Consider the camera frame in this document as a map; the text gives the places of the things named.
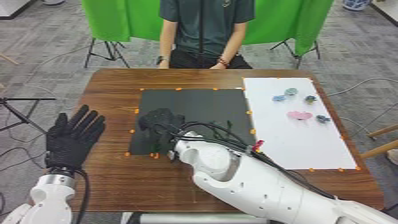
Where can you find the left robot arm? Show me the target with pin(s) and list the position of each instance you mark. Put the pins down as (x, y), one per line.
(48, 196)

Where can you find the black backdrop stand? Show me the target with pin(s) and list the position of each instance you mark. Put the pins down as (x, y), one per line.
(108, 50)
(298, 53)

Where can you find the blue and white vase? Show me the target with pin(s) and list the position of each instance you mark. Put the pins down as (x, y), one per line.
(355, 4)

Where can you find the pink flower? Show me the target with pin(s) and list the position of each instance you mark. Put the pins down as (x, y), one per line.
(298, 115)

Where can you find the pale green flower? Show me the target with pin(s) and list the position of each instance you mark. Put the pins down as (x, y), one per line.
(289, 91)

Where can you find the pale grey bar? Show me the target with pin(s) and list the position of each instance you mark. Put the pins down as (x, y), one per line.
(200, 219)

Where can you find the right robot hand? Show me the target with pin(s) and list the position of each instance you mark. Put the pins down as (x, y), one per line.
(158, 121)

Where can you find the light blue flower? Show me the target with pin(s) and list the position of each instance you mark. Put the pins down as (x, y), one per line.
(279, 98)

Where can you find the black tripod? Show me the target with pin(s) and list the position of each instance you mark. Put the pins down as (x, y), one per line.
(19, 111)

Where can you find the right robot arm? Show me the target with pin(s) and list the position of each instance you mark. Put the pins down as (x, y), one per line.
(248, 183)

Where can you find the white sheet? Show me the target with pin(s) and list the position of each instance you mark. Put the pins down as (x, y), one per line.
(295, 143)

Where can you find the person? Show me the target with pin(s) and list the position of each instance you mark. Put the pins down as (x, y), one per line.
(183, 30)

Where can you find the dark mat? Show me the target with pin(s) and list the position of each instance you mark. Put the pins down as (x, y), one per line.
(200, 106)

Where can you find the wooden chair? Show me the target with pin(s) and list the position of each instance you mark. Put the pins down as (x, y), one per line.
(378, 150)

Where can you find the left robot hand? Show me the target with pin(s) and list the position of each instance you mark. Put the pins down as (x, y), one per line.
(71, 140)

